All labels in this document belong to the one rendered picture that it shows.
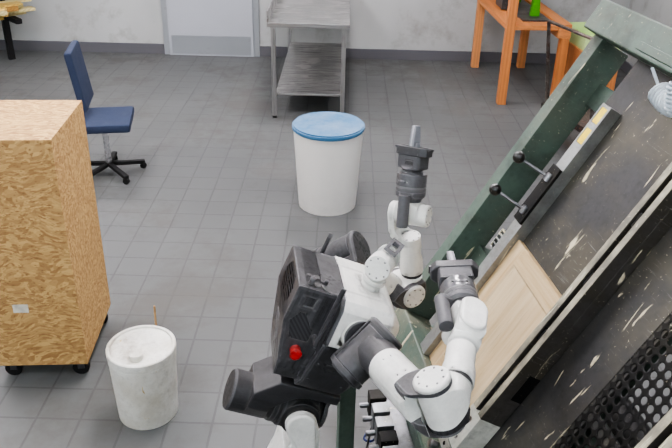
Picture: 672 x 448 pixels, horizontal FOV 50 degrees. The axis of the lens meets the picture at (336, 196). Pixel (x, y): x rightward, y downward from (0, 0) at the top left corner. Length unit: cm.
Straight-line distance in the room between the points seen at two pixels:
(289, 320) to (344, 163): 318
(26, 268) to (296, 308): 194
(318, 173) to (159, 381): 213
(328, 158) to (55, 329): 213
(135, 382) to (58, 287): 59
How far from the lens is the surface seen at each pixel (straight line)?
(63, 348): 374
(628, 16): 226
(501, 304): 221
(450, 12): 883
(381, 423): 235
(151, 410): 342
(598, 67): 241
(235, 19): 882
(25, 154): 326
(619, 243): 186
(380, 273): 182
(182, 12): 891
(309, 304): 179
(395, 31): 881
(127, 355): 333
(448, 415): 151
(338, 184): 497
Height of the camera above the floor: 239
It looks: 26 degrees down
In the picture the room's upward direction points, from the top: 1 degrees clockwise
